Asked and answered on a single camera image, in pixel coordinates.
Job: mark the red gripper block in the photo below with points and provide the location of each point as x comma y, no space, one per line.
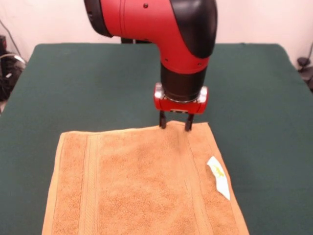
181,106

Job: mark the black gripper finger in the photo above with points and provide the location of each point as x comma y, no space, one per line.
162,120
189,122

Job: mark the tan terry towel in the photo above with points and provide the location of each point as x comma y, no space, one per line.
134,183

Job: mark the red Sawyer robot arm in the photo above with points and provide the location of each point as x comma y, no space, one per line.
166,29

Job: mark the dark green table cloth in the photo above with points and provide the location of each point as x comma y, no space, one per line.
61,85

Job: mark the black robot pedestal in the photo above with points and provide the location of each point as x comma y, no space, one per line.
128,40

